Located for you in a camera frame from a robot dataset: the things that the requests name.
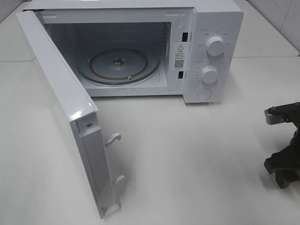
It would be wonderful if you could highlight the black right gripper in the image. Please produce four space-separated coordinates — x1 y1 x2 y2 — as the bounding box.
264 110 300 189

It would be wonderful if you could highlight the round white door button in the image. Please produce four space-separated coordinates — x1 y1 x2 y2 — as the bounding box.
197 88 212 101

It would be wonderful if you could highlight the white microwave door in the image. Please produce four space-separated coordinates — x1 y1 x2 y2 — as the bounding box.
16 10 125 218

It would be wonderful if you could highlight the lower white timer knob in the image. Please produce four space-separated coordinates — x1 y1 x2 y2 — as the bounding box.
201 66 218 84

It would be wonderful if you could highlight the upper white power knob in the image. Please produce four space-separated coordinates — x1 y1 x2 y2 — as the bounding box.
205 35 225 57

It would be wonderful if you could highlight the white microwave oven body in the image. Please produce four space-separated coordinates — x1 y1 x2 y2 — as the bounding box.
21 0 244 103

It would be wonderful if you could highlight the white warning label sticker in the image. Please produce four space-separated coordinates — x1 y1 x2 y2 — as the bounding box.
172 42 188 70

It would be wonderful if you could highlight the glass microwave turntable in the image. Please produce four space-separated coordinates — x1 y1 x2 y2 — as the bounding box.
76 40 161 86

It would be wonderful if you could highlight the wrist camera mount plate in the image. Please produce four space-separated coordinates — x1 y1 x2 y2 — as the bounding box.
264 102 300 127

